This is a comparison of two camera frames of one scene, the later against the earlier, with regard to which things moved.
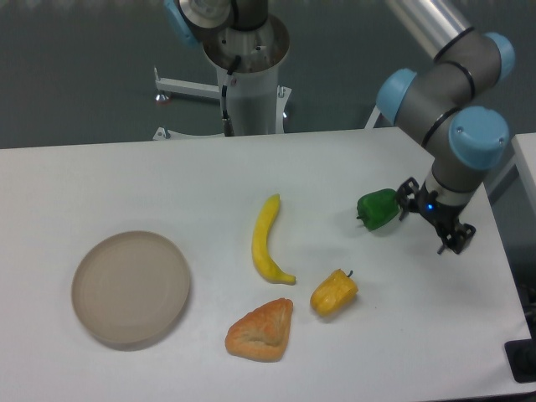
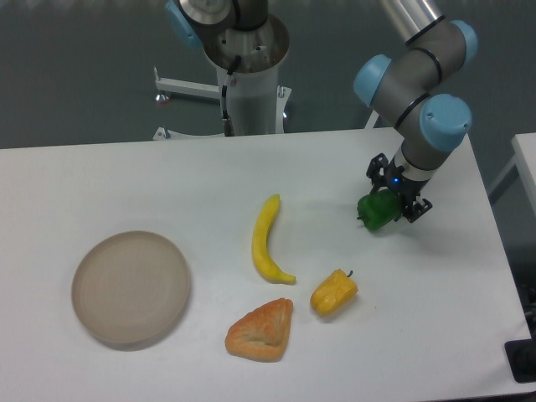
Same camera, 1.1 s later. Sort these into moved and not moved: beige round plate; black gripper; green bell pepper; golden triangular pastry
Moved: black gripper
Not moved: beige round plate; green bell pepper; golden triangular pastry
